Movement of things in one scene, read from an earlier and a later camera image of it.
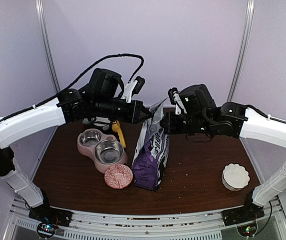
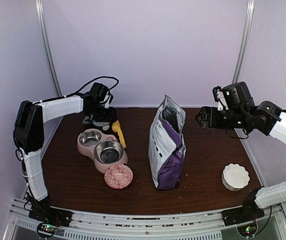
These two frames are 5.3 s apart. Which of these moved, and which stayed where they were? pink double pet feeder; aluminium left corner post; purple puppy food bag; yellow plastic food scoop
Moved: purple puppy food bag
Stayed: yellow plastic food scoop; aluminium left corner post; pink double pet feeder
